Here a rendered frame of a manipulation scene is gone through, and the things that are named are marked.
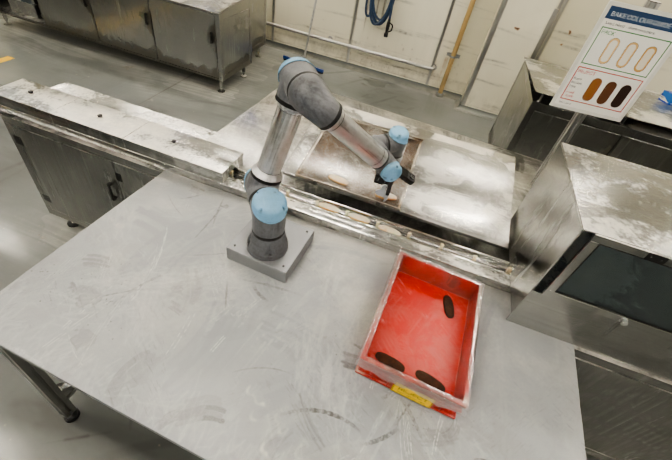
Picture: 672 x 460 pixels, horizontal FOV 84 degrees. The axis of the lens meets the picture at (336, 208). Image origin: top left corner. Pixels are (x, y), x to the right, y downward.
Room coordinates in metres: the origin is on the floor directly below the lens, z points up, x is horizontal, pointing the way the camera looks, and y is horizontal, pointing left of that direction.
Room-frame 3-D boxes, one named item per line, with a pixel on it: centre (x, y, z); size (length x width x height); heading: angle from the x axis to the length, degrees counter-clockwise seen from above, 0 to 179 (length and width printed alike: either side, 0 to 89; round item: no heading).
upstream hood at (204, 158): (1.42, 1.10, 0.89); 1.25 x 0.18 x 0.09; 79
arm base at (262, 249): (0.90, 0.22, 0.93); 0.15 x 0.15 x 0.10
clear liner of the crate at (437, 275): (0.71, -0.37, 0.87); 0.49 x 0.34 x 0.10; 165
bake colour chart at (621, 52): (1.75, -1.05, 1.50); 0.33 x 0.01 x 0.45; 84
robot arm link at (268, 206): (0.91, 0.22, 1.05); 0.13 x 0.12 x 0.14; 27
